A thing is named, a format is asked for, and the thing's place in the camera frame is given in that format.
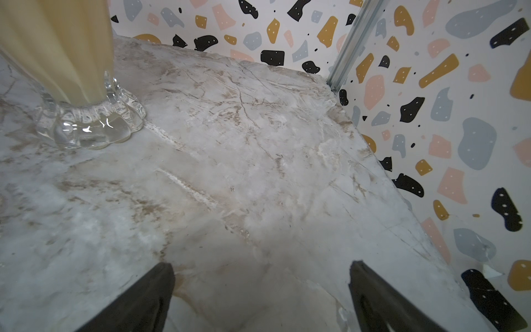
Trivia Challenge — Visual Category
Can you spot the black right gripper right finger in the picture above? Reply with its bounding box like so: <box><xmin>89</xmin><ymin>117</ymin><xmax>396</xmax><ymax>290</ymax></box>
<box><xmin>348</xmin><ymin>261</ymin><xmax>445</xmax><ymax>331</ymax></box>

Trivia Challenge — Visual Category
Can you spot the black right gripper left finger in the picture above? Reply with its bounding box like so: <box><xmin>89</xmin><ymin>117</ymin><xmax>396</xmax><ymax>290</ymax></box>
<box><xmin>78</xmin><ymin>262</ymin><xmax>176</xmax><ymax>331</ymax></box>

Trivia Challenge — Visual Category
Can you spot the yellow fluted glass vase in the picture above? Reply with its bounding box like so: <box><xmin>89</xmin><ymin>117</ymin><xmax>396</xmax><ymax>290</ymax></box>
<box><xmin>1</xmin><ymin>1</ymin><xmax>146</xmax><ymax>149</ymax></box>

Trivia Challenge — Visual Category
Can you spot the aluminium right corner post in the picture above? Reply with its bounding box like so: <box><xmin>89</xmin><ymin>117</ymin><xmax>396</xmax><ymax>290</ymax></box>
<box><xmin>326</xmin><ymin>0</ymin><xmax>389</xmax><ymax>94</ymax></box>

